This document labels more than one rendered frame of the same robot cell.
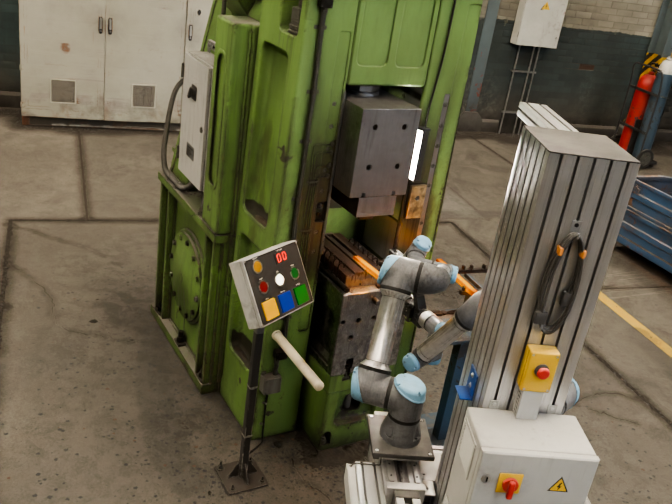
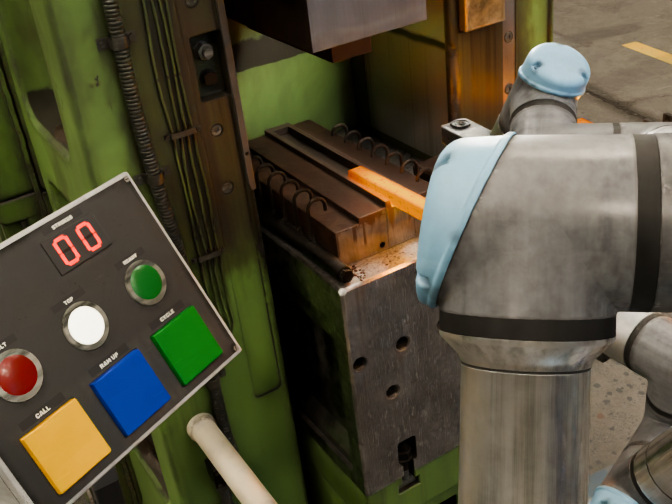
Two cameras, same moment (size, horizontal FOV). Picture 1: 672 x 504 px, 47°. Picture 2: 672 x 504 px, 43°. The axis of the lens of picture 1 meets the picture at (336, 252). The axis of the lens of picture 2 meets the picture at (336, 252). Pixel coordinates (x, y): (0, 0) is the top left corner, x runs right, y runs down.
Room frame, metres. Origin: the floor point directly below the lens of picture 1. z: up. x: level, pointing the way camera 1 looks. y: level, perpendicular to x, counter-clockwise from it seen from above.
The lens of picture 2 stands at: (2.03, -0.15, 1.63)
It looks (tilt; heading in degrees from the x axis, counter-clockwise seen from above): 30 degrees down; 4
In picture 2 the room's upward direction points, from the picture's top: 7 degrees counter-clockwise
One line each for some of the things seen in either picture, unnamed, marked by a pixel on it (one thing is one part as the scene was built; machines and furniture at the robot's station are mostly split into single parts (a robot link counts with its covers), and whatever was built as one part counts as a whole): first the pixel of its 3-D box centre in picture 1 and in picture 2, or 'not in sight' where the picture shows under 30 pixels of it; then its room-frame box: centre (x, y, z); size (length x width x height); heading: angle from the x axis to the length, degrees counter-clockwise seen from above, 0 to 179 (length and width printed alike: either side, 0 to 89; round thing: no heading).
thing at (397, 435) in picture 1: (402, 423); not in sight; (2.30, -0.33, 0.87); 0.15 x 0.15 x 0.10
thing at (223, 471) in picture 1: (241, 469); not in sight; (2.89, 0.28, 0.05); 0.22 x 0.22 x 0.09; 33
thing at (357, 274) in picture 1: (342, 258); (322, 183); (3.43, -0.03, 0.96); 0.42 x 0.20 x 0.09; 33
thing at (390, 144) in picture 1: (369, 138); not in sight; (3.45, -0.07, 1.56); 0.42 x 0.39 x 0.40; 33
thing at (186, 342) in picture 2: (300, 294); (186, 345); (2.90, 0.12, 1.01); 0.07 x 0.05 x 0.07; 148
